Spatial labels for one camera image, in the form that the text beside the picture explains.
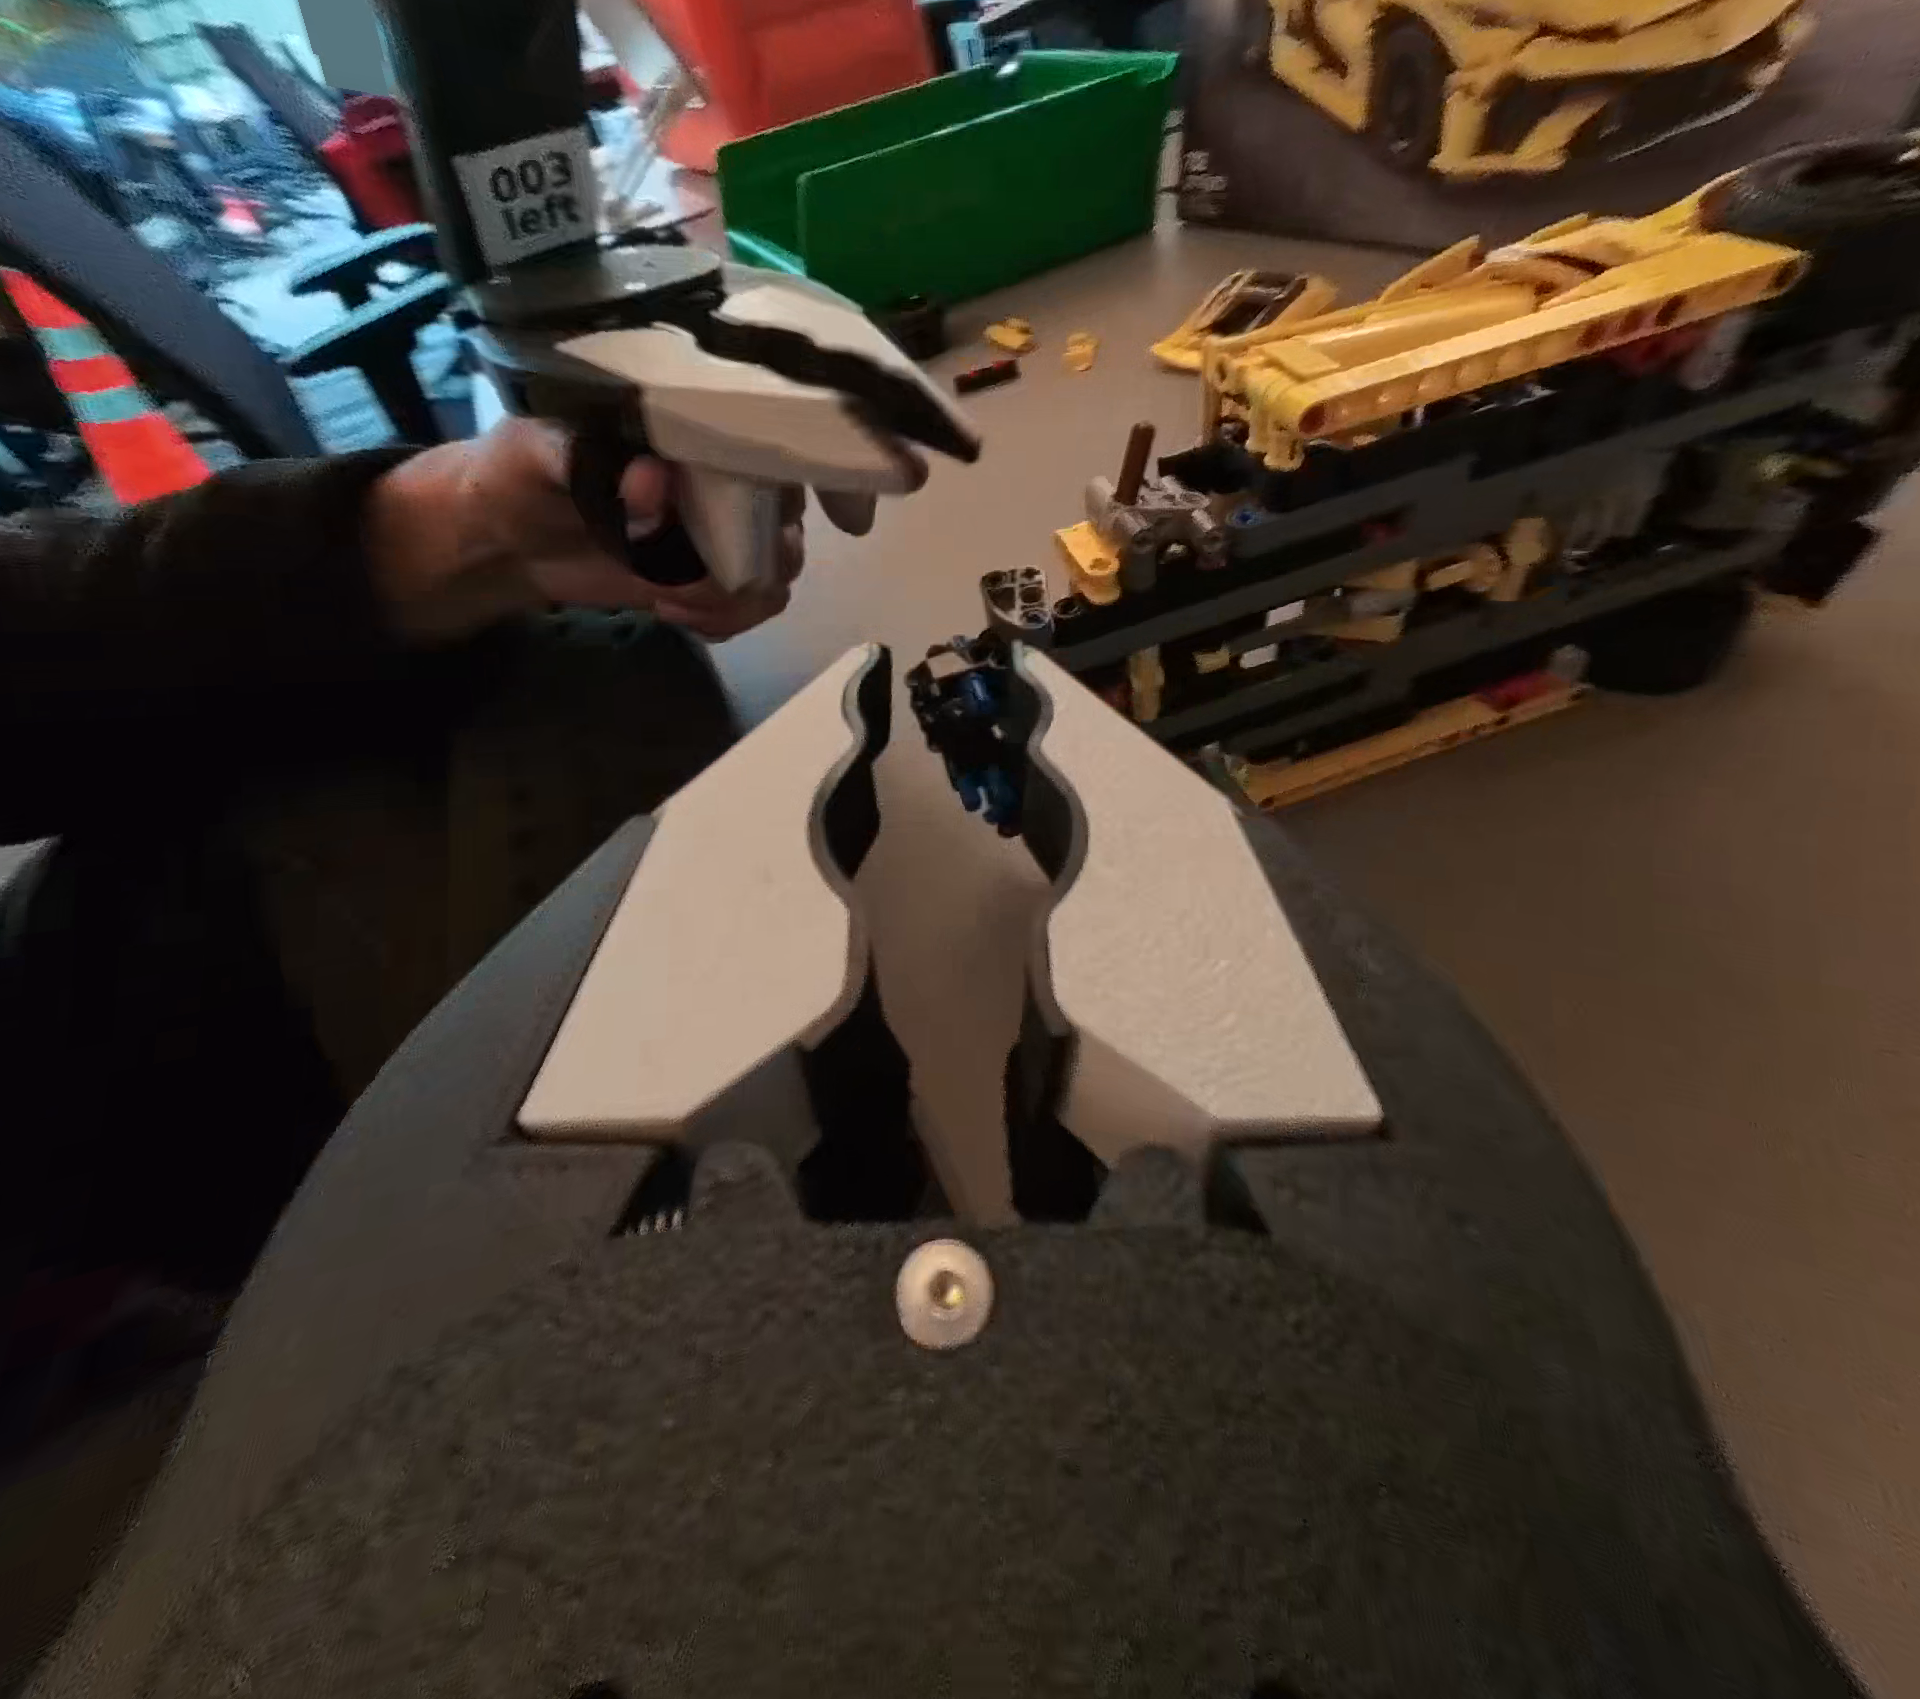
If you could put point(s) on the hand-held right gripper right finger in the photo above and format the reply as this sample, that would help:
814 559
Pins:
1200 977

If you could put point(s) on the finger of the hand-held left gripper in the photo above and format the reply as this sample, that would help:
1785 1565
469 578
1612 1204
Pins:
811 327
719 417

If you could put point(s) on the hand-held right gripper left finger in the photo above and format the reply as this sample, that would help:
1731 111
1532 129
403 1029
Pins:
705 977

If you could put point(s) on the black brick beam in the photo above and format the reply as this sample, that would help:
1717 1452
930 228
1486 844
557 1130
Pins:
990 377

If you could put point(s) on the black grey brick assembly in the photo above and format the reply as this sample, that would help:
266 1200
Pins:
974 726

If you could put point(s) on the yellow toy brick car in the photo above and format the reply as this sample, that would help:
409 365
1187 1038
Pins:
1502 379

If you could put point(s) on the person's left forearm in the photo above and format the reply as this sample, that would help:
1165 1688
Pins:
180 618

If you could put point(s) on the black toy tyre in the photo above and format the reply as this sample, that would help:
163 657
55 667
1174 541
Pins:
911 327

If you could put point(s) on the metal laptop stand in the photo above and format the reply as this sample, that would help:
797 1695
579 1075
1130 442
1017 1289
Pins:
646 95

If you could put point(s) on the red chair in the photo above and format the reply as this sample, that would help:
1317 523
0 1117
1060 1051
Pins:
373 167

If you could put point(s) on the green plastic bin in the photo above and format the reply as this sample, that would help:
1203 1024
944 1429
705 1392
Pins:
962 167

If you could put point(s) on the black dimpled mat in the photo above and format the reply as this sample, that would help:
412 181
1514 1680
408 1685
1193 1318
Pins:
571 754

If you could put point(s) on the yellow brick car panel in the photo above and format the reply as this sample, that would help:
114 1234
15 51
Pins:
1246 310

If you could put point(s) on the orange striped safety cone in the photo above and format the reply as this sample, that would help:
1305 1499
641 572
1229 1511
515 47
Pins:
106 394

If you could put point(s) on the dark car set box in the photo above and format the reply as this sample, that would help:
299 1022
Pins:
1502 107

